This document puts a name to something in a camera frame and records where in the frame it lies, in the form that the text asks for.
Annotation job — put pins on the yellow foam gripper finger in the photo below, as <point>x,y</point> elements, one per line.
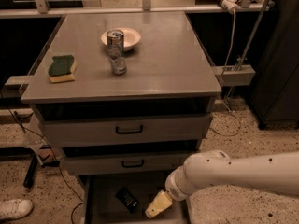
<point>159,204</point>

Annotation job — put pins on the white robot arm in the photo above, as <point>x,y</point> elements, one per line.
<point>278,173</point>

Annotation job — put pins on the middle grey drawer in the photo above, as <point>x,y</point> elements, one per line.
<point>125,163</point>

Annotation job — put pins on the bottom open grey drawer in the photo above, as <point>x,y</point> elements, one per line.
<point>103,207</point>

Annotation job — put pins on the grey drawer cabinet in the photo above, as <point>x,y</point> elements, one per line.
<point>125,98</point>

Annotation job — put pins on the top grey drawer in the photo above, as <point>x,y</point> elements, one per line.
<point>100,132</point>

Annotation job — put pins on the black bar on floor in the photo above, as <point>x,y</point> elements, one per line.
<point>29,178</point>

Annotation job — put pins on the white sneaker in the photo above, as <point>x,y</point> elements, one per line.
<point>15,208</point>

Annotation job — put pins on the green yellow sponge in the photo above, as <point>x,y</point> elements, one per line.
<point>62,69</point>

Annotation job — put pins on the silver drink can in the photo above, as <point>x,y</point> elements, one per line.
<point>115,47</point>

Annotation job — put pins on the metal diagonal rod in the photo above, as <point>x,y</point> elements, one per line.
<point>241,60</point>

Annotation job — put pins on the grey side bracket block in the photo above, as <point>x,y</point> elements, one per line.
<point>231,77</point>

